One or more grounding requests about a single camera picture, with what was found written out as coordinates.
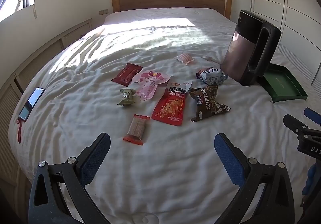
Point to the blue white snack packet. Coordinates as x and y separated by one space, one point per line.
212 77

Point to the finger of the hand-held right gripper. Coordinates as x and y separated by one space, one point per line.
294 125
313 115

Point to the red spicy strips packet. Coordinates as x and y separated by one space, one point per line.
170 108

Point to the small beige snack packet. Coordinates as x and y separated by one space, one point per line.
126 97

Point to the pink striped snack packet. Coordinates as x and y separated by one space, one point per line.
185 58

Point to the white wardrobe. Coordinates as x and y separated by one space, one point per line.
296 0

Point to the dark brown chair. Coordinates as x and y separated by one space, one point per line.
243 58

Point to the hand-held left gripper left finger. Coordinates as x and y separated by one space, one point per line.
96 153

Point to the green tray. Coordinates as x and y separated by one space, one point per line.
283 83

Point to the brown oatmeal packet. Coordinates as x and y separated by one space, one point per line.
208 103

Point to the beige wall switch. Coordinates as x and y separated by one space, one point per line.
103 12

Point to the red clear bar packet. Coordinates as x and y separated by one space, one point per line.
136 130

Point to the dark red snack packet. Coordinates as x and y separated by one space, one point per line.
126 74

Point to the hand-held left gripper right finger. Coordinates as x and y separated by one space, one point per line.
227 156

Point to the beige window-sill cabinet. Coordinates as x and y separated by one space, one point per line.
37 61

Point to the pink cartoon snack packet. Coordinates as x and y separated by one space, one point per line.
150 83

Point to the white bed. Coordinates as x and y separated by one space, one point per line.
163 178

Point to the black smartphone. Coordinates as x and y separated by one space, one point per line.
25 114
35 97

